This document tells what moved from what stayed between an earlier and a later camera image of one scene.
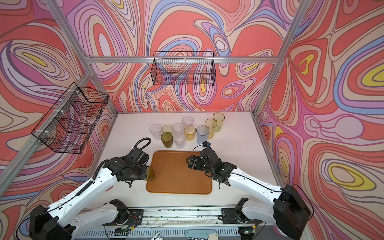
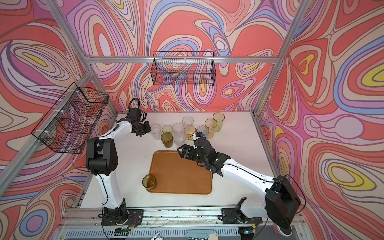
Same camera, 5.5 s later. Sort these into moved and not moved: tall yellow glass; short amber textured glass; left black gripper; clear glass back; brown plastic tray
Moved: left black gripper; short amber textured glass
Not moved: tall yellow glass; brown plastic tray; clear glass back
